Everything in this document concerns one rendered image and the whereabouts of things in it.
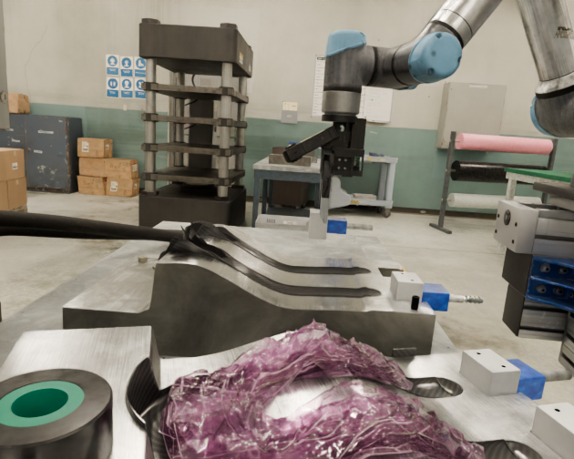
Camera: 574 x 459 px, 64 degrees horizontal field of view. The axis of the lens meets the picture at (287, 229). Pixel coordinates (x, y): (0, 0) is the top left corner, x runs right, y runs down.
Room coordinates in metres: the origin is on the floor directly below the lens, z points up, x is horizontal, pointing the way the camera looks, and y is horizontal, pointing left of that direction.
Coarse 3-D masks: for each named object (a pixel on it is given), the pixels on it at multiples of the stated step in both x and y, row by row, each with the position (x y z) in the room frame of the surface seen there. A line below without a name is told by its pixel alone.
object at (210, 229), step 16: (192, 224) 0.76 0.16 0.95; (208, 224) 0.77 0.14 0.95; (176, 240) 0.63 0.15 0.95; (192, 240) 0.66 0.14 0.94; (240, 240) 0.77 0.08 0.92; (160, 256) 0.71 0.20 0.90; (224, 256) 0.66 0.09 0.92; (256, 256) 0.75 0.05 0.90; (256, 272) 0.66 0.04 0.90; (304, 272) 0.73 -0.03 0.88; (320, 272) 0.73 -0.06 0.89; (336, 272) 0.73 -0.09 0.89; (352, 272) 0.75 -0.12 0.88; (368, 272) 0.74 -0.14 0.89; (272, 288) 0.64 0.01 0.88; (288, 288) 0.66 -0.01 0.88; (304, 288) 0.66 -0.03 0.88; (320, 288) 0.66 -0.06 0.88; (336, 288) 0.65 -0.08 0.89; (352, 288) 0.66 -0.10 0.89; (368, 288) 0.66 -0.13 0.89
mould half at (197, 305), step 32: (192, 256) 0.61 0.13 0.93; (288, 256) 0.83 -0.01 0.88; (96, 288) 0.66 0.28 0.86; (128, 288) 0.67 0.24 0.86; (160, 288) 0.58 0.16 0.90; (192, 288) 0.57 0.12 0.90; (224, 288) 0.57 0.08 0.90; (256, 288) 0.60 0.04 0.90; (384, 288) 0.66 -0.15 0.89; (64, 320) 0.58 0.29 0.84; (96, 320) 0.58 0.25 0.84; (128, 320) 0.58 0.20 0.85; (160, 320) 0.58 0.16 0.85; (192, 320) 0.57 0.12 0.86; (224, 320) 0.57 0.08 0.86; (256, 320) 0.57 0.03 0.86; (288, 320) 0.57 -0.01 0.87; (320, 320) 0.57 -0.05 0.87; (352, 320) 0.57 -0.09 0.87; (384, 320) 0.57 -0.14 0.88; (416, 320) 0.57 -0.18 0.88; (160, 352) 0.58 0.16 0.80; (192, 352) 0.57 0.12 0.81; (384, 352) 0.57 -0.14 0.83; (416, 352) 0.57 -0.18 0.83
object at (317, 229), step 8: (312, 216) 0.91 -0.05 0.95; (320, 216) 0.91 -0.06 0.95; (328, 216) 0.95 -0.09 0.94; (312, 224) 0.91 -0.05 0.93; (320, 224) 0.91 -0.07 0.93; (328, 224) 0.91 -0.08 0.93; (336, 224) 0.91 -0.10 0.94; (344, 224) 0.91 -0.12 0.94; (352, 224) 0.93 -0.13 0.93; (360, 224) 0.93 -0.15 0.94; (312, 232) 0.91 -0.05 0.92; (320, 232) 0.91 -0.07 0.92; (328, 232) 0.91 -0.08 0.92; (336, 232) 0.91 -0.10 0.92; (344, 232) 0.91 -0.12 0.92
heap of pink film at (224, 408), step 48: (288, 336) 0.41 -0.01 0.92; (336, 336) 0.43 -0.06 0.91; (192, 384) 0.35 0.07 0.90; (240, 384) 0.36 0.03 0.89; (288, 384) 0.37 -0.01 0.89; (192, 432) 0.29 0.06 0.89; (240, 432) 0.29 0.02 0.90; (288, 432) 0.30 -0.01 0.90; (336, 432) 0.29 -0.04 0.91; (384, 432) 0.28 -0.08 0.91; (432, 432) 0.29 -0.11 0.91
